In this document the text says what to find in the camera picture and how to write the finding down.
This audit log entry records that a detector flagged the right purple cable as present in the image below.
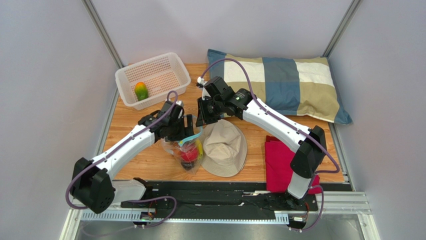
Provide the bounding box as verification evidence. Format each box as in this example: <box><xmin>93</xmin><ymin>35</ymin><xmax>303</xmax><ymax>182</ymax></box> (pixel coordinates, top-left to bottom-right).
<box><xmin>198</xmin><ymin>58</ymin><xmax>341</xmax><ymax>232</ymax></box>

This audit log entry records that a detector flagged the red folded cloth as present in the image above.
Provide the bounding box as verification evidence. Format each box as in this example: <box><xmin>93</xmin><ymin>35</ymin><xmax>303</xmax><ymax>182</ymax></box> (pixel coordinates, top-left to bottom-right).
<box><xmin>264</xmin><ymin>136</ymin><xmax>322</xmax><ymax>199</ymax></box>

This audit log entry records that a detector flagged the beige bucket hat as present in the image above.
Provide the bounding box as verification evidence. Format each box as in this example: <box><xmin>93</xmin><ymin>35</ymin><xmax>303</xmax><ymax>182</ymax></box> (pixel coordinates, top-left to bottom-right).
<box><xmin>201</xmin><ymin>119</ymin><xmax>248</xmax><ymax>178</ymax></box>

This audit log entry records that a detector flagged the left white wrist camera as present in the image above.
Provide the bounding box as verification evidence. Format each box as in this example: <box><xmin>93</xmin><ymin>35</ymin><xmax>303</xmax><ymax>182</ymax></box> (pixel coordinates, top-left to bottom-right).
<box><xmin>174</xmin><ymin>100</ymin><xmax>185</xmax><ymax>117</ymax></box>

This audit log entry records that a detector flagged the plaid pillow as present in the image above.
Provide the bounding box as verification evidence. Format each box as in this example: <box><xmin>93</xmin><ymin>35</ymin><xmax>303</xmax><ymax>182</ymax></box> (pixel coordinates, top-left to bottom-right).
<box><xmin>207</xmin><ymin>49</ymin><xmax>353</xmax><ymax>125</ymax></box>

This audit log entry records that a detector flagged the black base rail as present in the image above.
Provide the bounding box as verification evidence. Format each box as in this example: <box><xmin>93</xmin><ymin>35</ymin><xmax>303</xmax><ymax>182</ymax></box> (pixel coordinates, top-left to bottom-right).
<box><xmin>120</xmin><ymin>181</ymin><xmax>319</xmax><ymax>221</ymax></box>

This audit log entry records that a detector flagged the green orange fake mango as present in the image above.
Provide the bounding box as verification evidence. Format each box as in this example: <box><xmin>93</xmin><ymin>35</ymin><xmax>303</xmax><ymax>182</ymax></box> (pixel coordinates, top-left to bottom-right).
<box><xmin>134</xmin><ymin>82</ymin><xmax>149</xmax><ymax>101</ymax></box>

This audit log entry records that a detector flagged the yellow fake fruit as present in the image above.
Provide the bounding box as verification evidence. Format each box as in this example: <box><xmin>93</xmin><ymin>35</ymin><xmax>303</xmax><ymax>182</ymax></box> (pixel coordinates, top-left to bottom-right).
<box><xmin>195</xmin><ymin>139</ymin><xmax>204</xmax><ymax>161</ymax></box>

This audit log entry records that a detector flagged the white plastic basket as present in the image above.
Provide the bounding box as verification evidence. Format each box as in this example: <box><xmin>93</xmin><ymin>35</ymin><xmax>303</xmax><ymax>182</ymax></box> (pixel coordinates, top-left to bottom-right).
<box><xmin>115</xmin><ymin>52</ymin><xmax>191</xmax><ymax>110</ymax></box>

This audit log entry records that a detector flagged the clear zip top bag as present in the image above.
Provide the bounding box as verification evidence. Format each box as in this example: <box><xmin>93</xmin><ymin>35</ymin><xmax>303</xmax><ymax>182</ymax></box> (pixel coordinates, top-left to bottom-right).
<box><xmin>161</xmin><ymin>114</ymin><xmax>204</xmax><ymax>175</ymax></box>

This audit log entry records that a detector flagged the purple cable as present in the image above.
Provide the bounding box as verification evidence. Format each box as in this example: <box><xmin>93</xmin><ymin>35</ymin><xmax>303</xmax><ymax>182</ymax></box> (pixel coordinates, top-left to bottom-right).
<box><xmin>64</xmin><ymin>90</ymin><xmax>179</xmax><ymax>211</ymax></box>
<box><xmin>198</xmin><ymin>58</ymin><xmax>341</xmax><ymax>232</ymax></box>

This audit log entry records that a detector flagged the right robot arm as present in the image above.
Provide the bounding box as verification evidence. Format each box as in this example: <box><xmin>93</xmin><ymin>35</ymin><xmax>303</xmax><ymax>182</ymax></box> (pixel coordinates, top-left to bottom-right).
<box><xmin>196</xmin><ymin>76</ymin><xmax>327</xmax><ymax>201</ymax></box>

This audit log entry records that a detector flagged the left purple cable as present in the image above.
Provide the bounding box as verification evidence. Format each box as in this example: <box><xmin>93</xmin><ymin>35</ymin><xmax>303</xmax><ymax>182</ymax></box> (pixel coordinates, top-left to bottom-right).
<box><xmin>64</xmin><ymin>90</ymin><xmax>179</xmax><ymax>211</ymax></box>

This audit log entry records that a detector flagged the red fake apple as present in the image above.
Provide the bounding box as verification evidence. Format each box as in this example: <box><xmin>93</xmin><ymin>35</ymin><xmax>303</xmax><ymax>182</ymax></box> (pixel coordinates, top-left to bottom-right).
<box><xmin>180</xmin><ymin>148</ymin><xmax>198</xmax><ymax>163</ymax></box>

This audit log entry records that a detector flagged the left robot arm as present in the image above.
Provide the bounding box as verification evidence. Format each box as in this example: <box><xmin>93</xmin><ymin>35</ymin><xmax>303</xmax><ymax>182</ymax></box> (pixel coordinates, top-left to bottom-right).
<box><xmin>65</xmin><ymin>100</ymin><xmax>185</xmax><ymax>214</ymax></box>

